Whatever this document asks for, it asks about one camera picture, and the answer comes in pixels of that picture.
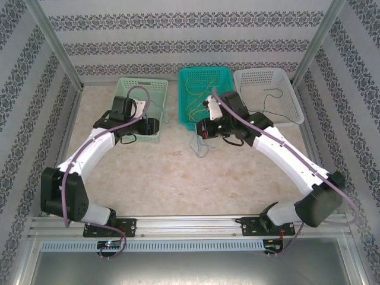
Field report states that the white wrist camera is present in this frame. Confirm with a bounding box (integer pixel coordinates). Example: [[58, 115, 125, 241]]
[[202, 94, 223, 121], [131, 99, 148, 119]]

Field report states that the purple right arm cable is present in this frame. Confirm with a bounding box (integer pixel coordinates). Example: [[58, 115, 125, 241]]
[[212, 86, 360, 259]]

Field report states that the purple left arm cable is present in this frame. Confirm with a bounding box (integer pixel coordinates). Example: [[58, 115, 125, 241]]
[[64, 85, 151, 261]]

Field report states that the teal plastic basket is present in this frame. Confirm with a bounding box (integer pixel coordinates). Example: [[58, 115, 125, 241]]
[[177, 66, 235, 133]]

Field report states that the white plastic basket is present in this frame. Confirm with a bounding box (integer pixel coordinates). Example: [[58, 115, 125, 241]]
[[233, 67, 305, 125]]

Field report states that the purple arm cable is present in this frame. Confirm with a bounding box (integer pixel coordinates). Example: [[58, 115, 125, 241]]
[[64, 85, 151, 261], [212, 86, 360, 259]]

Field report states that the aluminium side rail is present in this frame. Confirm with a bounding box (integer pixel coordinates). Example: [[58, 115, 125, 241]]
[[40, 84, 84, 217], [297, 123, 338, 179]]

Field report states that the thin black left wrist cable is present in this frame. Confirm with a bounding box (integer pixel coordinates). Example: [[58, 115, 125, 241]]
[[119, 132, 138, 145]]

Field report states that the small circuit board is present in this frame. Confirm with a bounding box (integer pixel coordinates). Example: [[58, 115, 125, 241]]
[[97, 240, 123, 249], [265, 239, 285, 253]]

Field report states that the grey metal panel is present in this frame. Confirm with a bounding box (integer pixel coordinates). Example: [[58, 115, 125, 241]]
[[13, 237, 368, 285]]

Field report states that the blue cable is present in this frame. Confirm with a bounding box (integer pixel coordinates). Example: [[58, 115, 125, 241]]
[[148, 99, 170, 123], [189, 132, 215, 159]]

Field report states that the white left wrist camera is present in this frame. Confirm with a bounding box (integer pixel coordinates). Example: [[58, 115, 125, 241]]
[[131, 99, 148, 119]]

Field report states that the aluminium frame post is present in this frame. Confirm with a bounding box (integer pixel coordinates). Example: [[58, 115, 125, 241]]
[[27, 0, 84, 90], [292, 0, 348, 87]]

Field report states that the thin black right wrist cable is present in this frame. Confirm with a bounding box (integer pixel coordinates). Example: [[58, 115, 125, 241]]
[[221, 135, 245, 147]]

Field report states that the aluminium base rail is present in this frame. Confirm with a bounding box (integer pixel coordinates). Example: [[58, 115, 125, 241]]
[[28, 214, 350, 238]]

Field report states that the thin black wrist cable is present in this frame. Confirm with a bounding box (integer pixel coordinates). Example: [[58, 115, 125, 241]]
[[119, 132, 138, 145], [221, 135, 245, 147]]

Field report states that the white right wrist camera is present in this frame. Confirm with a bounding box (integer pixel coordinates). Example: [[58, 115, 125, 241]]
[[202, 94, 223, 121]]

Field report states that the pale green plastic basket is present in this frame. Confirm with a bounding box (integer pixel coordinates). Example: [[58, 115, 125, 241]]
[[110, 77, 169, 144]]

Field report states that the slotted white cable duct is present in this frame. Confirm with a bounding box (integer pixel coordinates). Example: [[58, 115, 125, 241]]
[[39, 239, 265, 253]]

